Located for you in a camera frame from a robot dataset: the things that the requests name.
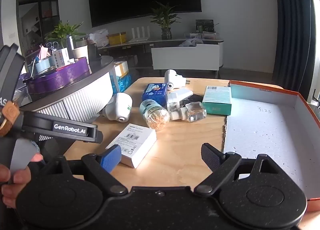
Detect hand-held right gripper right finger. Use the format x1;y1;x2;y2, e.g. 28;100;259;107
194;143;284;196

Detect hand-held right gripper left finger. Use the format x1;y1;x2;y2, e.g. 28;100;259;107
49;144;128;197

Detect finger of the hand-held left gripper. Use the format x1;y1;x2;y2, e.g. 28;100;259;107
19;111;103;143

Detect white barcode box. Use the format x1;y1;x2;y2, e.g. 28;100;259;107
105;123;157;168

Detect clear glass bottle grey cap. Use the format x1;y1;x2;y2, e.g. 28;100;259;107
171;102;207;123

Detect white plug-in device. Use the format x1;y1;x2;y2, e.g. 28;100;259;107
164;69;190;91
105;93;133;122

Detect orange box with white foam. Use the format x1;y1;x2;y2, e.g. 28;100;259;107
222;80;320;212

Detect teal cardboard box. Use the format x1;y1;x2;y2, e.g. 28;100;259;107
202;86;232;115

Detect black charger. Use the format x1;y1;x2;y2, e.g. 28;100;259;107
182;95;203;108

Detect white charger with prongs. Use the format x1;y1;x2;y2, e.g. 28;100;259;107
166;93;187;121

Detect blue tin box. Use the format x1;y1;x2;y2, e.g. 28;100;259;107
142;83;167;103

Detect person's left hand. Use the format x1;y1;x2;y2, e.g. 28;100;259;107
0;154;43;208

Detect light blue round container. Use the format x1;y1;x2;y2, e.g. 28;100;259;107
35;58;55;74

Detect purple tin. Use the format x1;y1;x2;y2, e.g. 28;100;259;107
26;57;90;94

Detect small white printed box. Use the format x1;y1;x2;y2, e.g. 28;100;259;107
52;48;70;66

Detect steel bottle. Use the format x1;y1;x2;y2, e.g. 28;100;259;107
66;35;75;59

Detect leafy potted plant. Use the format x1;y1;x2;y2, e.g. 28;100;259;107
45;21;85;48

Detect blue plastic bag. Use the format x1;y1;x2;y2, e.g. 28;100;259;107
110;72;132;93

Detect white paper cup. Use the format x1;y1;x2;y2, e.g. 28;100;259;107
72;46;89;60

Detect white and yellow carton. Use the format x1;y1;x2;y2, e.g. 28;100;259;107
114;61;129;76

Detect black container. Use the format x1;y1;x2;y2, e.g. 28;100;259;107
87;43;102;61

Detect white plastic bag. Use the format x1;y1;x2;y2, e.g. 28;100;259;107
89;29;109;46

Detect yellow tin box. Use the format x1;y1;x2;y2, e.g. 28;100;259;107
107;32;127;45

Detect white television cabinet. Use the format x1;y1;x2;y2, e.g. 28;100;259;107
97;37;224;78

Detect grey-blue cloth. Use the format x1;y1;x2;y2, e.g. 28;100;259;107
179;38;204;47

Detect white router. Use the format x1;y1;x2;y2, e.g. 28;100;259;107
129;27;150;43

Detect clear storage box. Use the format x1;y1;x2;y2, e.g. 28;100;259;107
185;32;220;40

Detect green and black box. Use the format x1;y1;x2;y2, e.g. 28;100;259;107
196;19;215;33

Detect green plant in glass vase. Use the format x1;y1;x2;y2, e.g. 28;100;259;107
150;1;182;40

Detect dark curtain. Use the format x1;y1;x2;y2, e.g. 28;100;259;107
272;0;313;90

